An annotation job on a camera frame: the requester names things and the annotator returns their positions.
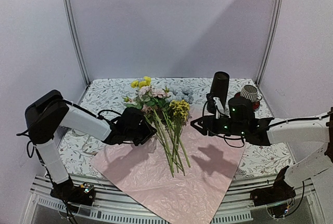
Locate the right aluminium frame post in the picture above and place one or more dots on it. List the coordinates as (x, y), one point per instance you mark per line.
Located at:
(270, 40)

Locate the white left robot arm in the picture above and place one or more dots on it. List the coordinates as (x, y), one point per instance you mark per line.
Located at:
(52, 111)

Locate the pink wrapping paper sheet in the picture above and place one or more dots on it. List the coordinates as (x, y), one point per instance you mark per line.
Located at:
(143, 173)

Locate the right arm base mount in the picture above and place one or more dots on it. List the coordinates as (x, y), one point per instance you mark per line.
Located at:
(279, 191)

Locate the flower bouquet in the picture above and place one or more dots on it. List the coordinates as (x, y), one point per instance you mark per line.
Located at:
(168, 111)

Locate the red round saucer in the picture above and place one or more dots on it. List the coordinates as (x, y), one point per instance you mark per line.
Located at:
(255, 105)

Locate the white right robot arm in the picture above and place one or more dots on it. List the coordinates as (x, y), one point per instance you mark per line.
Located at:
(316, 128)

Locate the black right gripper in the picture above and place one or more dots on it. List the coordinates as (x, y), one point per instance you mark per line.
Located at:
(206, 125)

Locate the striped ceramic cup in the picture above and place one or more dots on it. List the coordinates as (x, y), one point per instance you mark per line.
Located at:
(251, 93)

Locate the left aluminium frame post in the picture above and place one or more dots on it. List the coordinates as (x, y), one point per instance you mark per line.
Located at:
(75, 41)

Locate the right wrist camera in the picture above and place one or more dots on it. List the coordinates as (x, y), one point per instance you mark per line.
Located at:
(214, 106)

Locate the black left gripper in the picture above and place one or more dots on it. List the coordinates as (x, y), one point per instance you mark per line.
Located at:
(149, 132)

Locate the aluminium frame post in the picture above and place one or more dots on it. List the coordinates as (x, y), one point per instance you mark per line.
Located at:
(270, 40)
(75, 41)

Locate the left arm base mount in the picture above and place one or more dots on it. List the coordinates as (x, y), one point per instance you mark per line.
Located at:
(83, 194)

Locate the tall black vase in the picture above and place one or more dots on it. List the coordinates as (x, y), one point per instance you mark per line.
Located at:
(219, 86)

